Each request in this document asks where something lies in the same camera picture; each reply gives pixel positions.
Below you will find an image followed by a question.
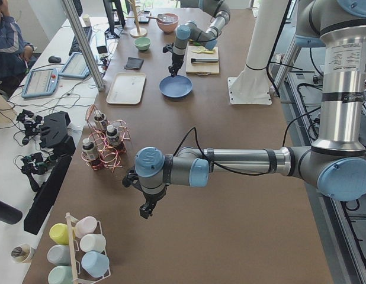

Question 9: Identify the green bowl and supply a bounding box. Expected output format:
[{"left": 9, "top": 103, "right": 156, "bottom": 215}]
[{"left": 134, "top": 37, "right": 151, "bottom": 51}]

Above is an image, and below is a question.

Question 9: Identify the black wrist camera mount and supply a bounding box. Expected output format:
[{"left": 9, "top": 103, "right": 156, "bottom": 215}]
[{"left": 162, "top": 43, "right": 174, "bottom": 54}]

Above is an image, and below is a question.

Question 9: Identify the yellow cup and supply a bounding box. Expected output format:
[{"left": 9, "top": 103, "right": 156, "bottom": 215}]
[{"left": 49, "top": 223, "right": 69, "bottom": 245}]

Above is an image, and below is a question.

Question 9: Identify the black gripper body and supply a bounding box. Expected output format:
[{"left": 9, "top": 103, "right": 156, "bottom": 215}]
[
  {"left": 172, "top": 53, "right": 184, "bottom": 70},
  {"left": 141, "top": 185, "right": 168, "bottom": 209}
]

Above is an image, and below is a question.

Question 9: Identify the blue plate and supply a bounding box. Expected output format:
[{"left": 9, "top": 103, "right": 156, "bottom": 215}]
[{"left": 159, "top": 75, "right": 192, "bottom": 99}]

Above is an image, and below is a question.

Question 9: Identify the blue teach pendant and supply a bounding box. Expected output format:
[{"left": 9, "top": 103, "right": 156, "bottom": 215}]
[
  {"left": 59, "top": 52, "right": 89, "bottom": 79},
  {"left": 21, "top": 68, "right": 59, "bottom": 99}
]

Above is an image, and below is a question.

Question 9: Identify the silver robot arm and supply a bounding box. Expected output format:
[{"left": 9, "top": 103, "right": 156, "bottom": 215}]
[
  {"left": 130, "top": 1, "right": 366, "bottom": 219},
  {"left": 162, "top": 0, "right": 230, "bottom": 77}
]

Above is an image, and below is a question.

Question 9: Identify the black computer mouse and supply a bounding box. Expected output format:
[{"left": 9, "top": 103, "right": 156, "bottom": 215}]
[{"left": 48, "top": 56, "right": 62, "bottom": 63}]

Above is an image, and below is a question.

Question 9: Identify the cream rabbit tray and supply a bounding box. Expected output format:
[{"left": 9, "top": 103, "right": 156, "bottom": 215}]
[{"left": 106, "top": 72, "right": 146, "bottom": 105}]

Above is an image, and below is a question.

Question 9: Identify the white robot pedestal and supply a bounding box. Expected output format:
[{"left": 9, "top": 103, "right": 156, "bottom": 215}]
[{"left": 228, "top": 0, "right": 291, "bottom": 105}]

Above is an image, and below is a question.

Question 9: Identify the steel muddler black tip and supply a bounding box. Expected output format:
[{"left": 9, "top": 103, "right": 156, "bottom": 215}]
[{"left": 191, "top": 58, "right": 219, "bottom": 64}]

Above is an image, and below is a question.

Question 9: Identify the paper cup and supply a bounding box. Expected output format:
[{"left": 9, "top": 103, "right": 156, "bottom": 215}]
[{"left": 11, "top": 244, "right": 36, "bottom": 263}]

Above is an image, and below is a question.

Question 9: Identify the white cup rack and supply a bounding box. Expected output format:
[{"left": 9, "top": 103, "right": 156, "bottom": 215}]
[{"left": 65, "top": 212, "right": 112, "bottom": 284}]

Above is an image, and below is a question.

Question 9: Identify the yellow plastic knife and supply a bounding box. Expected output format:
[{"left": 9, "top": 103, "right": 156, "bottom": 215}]
[{"left": 191, "top": 48, "right": 215, "bottom": 54}]

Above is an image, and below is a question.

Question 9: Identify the aluminium frame post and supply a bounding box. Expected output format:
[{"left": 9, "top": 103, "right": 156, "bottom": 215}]
[{"left": 62, "top": 0, "right": 105, "bottom": 91}]

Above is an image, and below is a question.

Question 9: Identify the grey folded cloth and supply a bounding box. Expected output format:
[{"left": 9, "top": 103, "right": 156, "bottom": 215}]
[{"left": 124, "top": 57, "right": 144, "bottom": 70}]

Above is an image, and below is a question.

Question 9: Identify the black thermos bottle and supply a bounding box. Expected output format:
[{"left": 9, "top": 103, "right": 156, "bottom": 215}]
[{"left": 0, "top": 200, "right": 23, "bottom": 225}]

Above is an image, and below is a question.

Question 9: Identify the seated person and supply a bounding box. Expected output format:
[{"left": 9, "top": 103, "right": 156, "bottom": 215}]
[{"left": 0, "top": 1, "right": 36, "bottom": 94}]

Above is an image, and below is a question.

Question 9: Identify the light blue cup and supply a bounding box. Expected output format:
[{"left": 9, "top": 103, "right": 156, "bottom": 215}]
[{"left": 81, "top": 251, "right": 110, "bottom": 278}]

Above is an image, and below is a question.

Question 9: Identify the wooden cutting board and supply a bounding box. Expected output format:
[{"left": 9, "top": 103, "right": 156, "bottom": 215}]
[{"left": 185, "top": 46, "right": 220, "bottom": 75}]

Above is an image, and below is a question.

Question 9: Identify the grey cup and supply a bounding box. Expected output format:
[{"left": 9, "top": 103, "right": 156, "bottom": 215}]
[{"left": 47, "top": 244, "right": 71, "bottom": 266}]

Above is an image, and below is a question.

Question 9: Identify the dark drink bottle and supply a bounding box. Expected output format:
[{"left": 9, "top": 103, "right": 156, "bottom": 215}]
[
  {"left": 82, "top": 138, "right": 101, "bottom": 170},
  {"left": 94, "top": 109, "right": 108, "bottom": 131},
  {"left": 106, "top": 124, "right": 121, "bottom": 147}
]

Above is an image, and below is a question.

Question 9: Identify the copper wire bottle rack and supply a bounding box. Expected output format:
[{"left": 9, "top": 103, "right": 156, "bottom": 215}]
[{"left": 81, "top": 105, "right": 131, "bottom": 172}]

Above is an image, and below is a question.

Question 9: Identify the pink cup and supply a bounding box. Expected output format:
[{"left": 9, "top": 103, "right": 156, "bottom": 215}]
[{"left": 75, "top": 216, "right": 97, "bottom": 238}]

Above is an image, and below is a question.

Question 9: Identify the pink bowl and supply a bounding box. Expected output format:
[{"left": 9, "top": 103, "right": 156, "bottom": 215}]
[{"left": 157, "top": 13, "right": 179, "bottom": 33}]

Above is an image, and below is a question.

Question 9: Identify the black keyboard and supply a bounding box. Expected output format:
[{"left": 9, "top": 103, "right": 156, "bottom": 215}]
[{"left": 68, "top": 25, "right": 93, "bottom": 57}]

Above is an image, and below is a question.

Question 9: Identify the wooden cup tree stand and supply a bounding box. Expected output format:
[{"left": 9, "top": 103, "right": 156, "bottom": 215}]
[{"left": 127, "top": 0, "right": 147, "bottom": 38}]

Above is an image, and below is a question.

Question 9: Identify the metal ice scoop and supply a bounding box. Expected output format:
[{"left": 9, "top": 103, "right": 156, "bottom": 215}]
[{"left": 147, "top": 14, "right": 175, "bottom": 24}]

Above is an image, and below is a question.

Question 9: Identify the white cup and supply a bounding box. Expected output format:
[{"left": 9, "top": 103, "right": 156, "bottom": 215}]
[{"left": 80, "top": 234, "right": 107, "bottom": 253}]

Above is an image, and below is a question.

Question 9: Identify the mint green cup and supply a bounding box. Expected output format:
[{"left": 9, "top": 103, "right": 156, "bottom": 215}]
[{"left": 47, "top": 266, "right": 73, "bottom": 284}]

